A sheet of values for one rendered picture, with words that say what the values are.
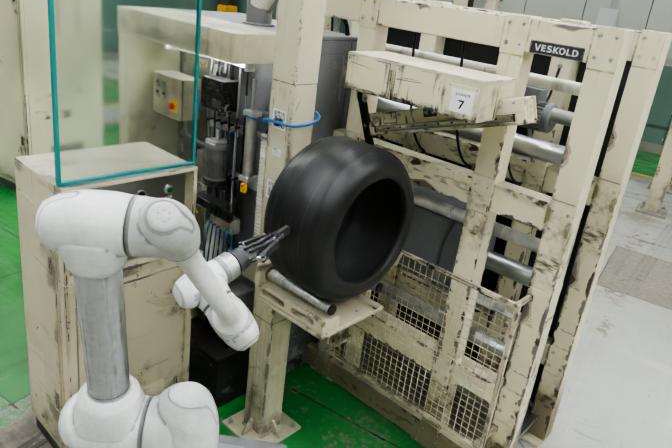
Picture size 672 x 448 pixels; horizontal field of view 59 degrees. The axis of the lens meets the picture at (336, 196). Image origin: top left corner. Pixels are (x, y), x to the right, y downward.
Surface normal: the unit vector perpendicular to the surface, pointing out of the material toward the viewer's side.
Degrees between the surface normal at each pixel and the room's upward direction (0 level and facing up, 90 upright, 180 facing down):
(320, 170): 39
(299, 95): 90
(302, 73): 90
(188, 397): 6
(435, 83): 90
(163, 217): 50
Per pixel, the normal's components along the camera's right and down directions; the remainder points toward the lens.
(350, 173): 0.32, -0.32
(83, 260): -0.01, 0.55
